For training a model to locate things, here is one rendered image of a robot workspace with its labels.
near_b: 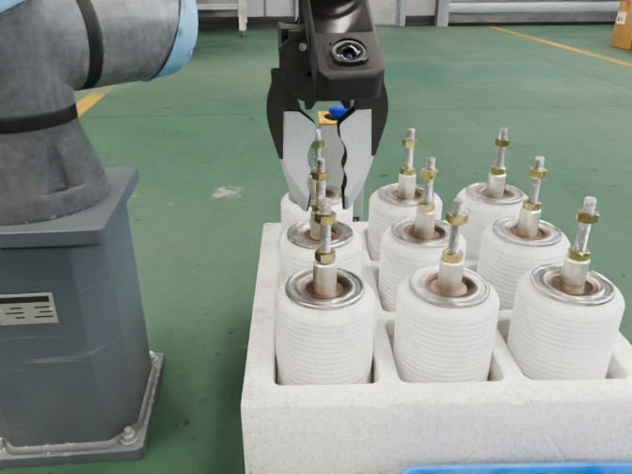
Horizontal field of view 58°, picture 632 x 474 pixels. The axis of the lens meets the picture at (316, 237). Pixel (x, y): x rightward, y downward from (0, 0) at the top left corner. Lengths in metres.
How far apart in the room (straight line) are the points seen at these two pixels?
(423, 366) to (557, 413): 0.12
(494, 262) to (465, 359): 0.16
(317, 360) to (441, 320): 0.12
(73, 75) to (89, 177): 0.10
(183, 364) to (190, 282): 0.24
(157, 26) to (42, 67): 0.13
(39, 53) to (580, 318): 0.55
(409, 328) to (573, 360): 0.15
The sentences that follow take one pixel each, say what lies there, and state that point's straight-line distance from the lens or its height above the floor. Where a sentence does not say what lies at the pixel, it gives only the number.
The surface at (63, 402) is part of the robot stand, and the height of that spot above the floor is 0.08.
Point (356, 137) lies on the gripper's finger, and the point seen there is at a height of 0.40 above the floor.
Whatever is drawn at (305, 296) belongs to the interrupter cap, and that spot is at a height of 0.25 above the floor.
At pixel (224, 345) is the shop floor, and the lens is 0.90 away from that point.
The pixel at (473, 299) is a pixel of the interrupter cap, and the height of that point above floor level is 0.25.
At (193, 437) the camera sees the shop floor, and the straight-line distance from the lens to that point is 0.76.
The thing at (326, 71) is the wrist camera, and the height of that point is 0.47.
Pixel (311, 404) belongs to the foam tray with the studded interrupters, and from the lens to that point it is 0.52.
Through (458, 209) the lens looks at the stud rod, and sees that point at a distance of 0.52.
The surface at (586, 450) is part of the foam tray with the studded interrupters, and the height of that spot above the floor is 0.12.
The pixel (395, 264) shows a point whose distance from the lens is 0.64.
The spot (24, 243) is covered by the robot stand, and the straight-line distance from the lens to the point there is 0.61.
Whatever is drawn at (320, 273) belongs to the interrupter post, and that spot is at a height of 0.27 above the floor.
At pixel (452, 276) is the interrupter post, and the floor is 0.27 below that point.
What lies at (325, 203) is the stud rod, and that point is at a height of 0.34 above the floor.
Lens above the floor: 0.53
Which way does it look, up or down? 26 degrees down
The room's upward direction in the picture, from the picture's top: straight up
